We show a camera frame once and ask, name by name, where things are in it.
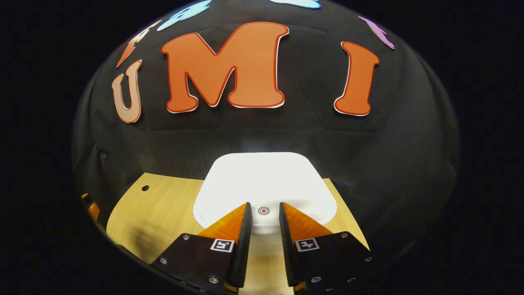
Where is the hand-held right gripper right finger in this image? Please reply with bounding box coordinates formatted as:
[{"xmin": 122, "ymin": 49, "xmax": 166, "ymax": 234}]
[{"xmin": 279, "ymin": 202, "xmax": 373, "ymax": 295}]

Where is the wooden desktop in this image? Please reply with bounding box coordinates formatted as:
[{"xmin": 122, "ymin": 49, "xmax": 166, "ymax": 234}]
[{"xmin": 106, "ymin": 172, "xmax": 371, "ymax": 295}]

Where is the black backdrop cloth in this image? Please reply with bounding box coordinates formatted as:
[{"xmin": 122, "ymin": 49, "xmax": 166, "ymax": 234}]
[{"xmin": 72, "ymin": 0, "xmax": 461, "ymax": 263}]

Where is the white desktop garbage bin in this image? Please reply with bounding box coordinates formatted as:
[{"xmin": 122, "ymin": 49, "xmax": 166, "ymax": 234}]
[{"xmin": 192, "ymin": 152, "xmax": 338, "ymax": 235}]

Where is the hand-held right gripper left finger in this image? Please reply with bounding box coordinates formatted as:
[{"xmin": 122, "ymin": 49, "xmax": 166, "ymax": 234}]
[{"xmin": 151, "ymin": 202, "xmax": 253, "ymax": 295}]

